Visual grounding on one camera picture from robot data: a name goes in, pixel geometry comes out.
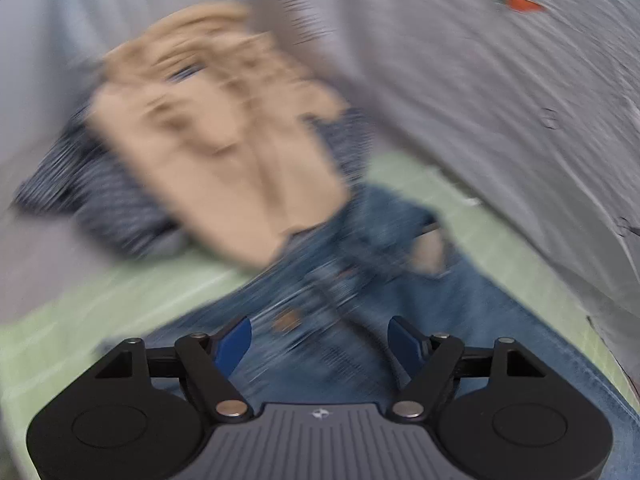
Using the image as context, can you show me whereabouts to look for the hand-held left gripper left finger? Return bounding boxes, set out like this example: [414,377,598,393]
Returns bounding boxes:
[95,316,254,422]

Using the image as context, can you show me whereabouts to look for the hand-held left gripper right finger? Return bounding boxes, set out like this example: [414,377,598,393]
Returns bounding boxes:
[387,315,548,422]

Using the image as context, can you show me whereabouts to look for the blue denim jeans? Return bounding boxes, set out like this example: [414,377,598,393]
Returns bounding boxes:
[100,185,640,480]

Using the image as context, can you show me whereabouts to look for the green checked bed sheet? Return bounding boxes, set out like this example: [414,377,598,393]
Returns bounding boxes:
[0,152,631,461]

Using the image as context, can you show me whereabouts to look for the beige garment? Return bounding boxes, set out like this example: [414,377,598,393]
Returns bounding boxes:
[92,2,351,268]

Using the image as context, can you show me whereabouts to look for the dark blue striped garment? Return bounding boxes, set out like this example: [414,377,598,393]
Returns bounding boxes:
[12,105,376,261]

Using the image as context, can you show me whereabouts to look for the grey printed blanket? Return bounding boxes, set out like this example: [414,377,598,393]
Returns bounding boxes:
[240,0,640,366]

